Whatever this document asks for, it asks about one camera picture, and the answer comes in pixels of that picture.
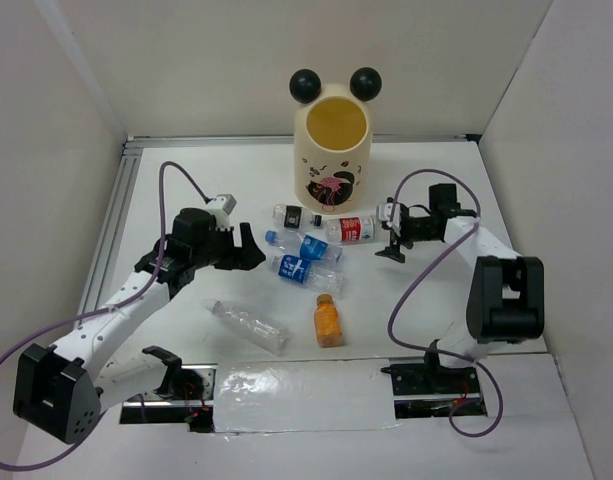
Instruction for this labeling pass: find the red label clear bottle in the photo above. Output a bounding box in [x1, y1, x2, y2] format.
[325, 215, 384, 245]

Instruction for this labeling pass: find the blue label bottle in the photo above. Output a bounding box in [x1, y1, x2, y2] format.
[265, 230, 343, 265]
[267, 254, 345, 294]

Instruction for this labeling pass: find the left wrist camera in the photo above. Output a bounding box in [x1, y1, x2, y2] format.
[206, 194, 237, 219]

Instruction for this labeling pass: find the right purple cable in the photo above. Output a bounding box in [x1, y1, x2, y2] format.
[388, 168, 503, 439]

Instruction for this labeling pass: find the aluminium frame rail back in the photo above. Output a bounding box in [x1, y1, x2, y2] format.
[122, 132, 482, 157]

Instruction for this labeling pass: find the black label clear bottle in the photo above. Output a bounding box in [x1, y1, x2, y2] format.
[272, 204, 323, 231]

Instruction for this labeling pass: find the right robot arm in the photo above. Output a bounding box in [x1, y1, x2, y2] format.
[376, 183, 545, 392]

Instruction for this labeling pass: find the orange juice bottle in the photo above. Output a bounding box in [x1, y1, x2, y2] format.
[314, 294, 343, 348]

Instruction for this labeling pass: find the aluminium frame rail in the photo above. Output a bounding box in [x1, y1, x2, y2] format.
[78, 141, 143, 314]
[122, 132, 482, 157]

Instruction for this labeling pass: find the aluminium frame rail left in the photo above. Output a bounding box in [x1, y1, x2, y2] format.
[78, 141, 143, 314]

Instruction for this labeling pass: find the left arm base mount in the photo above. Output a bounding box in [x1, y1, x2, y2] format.
[119, 346, 216, 433]

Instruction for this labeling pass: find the clear unlabelled bottle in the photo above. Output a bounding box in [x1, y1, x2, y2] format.
[202, 299, 289, 356]

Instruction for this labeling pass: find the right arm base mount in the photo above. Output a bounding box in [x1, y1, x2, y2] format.
[380, 362, 487, 420]

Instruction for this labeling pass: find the cream bin with black ears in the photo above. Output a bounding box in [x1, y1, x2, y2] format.
[289, 67, 382, 215]

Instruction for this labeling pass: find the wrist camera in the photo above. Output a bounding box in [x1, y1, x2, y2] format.
[206, 194, 237, 219]
[376, 202, 400, 230]

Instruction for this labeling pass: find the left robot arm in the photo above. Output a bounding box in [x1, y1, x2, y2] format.
[13, 208, 266, 444]

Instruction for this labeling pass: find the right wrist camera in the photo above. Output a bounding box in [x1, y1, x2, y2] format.
[376, 202, 400, 230]

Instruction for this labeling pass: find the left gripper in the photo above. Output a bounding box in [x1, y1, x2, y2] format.
[191, 222, 266, 270]

